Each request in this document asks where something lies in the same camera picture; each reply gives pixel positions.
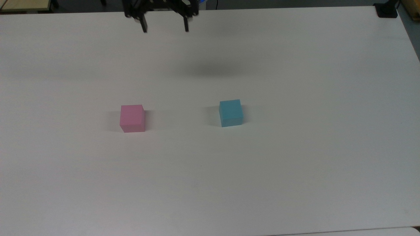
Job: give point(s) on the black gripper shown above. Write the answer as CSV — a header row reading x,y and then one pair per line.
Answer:
x,y
157,4

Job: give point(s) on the blue foam cube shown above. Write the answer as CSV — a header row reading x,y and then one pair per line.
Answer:
x,y
231,113

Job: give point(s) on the pink foam cube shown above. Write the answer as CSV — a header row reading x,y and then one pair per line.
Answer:
x,y
132,118

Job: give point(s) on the light wooden table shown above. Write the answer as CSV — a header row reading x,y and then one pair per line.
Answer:
x,y
23,5

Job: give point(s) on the wooden board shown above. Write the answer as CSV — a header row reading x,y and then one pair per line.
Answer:
x,y
414,8

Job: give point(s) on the black table clamp mount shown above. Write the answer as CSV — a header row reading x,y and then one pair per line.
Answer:
x,y
386,11

